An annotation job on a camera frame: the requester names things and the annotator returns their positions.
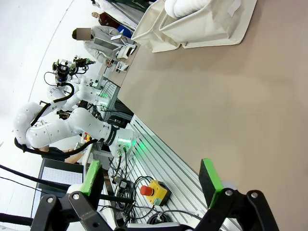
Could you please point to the grey laptop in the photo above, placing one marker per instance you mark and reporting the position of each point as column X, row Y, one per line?
column 103, row 44

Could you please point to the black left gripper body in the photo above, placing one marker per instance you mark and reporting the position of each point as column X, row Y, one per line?
column 62, row 73

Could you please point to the yellow emergency stop button box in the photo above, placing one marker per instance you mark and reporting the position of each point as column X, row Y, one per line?
column 158, row 192

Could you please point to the white desktop device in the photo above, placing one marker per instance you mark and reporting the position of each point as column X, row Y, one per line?
column 126, row 51

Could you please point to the white coat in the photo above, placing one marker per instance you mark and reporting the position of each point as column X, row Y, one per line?
column 125, row 12

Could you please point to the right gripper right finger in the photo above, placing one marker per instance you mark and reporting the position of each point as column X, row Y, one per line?
column 209, row 183

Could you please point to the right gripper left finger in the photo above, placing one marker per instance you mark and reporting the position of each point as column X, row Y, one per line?
column 92, row 178

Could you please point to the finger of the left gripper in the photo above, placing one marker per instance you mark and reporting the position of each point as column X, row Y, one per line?
column 55, row 65
column 72, row 68

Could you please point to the operator in dark shirt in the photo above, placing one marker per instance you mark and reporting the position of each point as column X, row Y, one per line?
column 53, row 152

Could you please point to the aluminium profile base plate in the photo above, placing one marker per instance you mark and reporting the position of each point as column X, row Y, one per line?
column 168, row 168

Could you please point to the blue chair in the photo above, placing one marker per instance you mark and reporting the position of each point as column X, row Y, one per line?
column 126, row 31

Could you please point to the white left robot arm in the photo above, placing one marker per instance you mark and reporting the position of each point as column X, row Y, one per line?
column 60, row 130

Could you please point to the cream fabric basket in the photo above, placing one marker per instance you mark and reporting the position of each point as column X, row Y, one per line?
column 149, row 31
column 204, row 31

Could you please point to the white towel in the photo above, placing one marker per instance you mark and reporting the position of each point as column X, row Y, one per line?
column 185, row 7

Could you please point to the bystander in maroon top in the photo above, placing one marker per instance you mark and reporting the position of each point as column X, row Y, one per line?
column 107, row 20

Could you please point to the black controller box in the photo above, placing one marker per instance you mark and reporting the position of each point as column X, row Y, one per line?
column 120, row 120

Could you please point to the small yellow red switch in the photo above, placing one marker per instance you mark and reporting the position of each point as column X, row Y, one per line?
column 86, row 137

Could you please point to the background robot arm with gripper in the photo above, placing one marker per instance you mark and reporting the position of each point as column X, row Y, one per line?
column 89, row 93

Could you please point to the black laptop with white screen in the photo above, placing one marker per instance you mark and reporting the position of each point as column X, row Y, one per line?
column 60, row 175

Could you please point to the small white button box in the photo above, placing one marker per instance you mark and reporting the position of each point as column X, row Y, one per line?
column 122, row 66

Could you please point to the small black adapter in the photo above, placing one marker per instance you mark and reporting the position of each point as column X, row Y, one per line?
column 121, row 182

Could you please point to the bystander in grey hoodie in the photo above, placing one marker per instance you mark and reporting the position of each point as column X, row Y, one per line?
column 96, row 45

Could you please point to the white tablet on stand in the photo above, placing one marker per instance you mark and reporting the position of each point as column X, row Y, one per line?
column 118, row 37

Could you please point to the brown side table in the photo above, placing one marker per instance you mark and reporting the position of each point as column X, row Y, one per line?
column 115, row 77

